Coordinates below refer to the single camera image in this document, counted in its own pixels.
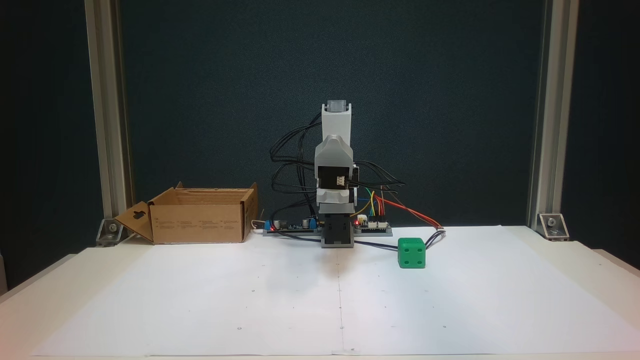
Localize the green dice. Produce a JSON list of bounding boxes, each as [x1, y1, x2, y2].
[[397, 237, 427, 269]]

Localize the circuit board with blue part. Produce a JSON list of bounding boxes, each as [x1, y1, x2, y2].
[[263, 216, 321, 236]]

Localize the brown cardboard box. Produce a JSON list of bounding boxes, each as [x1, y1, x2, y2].
[[114, 182, 259, 245]]

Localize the yellow jumper wire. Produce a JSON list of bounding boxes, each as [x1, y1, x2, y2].
[[350, 192, 377, 219]]

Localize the circuit board with jumper wires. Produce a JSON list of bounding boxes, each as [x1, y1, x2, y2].
[[353, 214, 393, 237]]

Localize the black gripper cable loops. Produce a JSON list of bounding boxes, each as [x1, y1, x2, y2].
[[353, 160, 407, 201]]

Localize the black base cable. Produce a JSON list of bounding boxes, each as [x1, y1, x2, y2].
[[269, 220, 322, 244]]

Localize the metal corner bracket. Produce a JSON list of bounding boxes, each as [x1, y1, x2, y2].
[[537, 213, 571, 242], [96, 218, 126, 247]]

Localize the aluminium frame post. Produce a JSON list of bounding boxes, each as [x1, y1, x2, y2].
[[527, 0, 580, 229], [85, 0, 134, 222]]

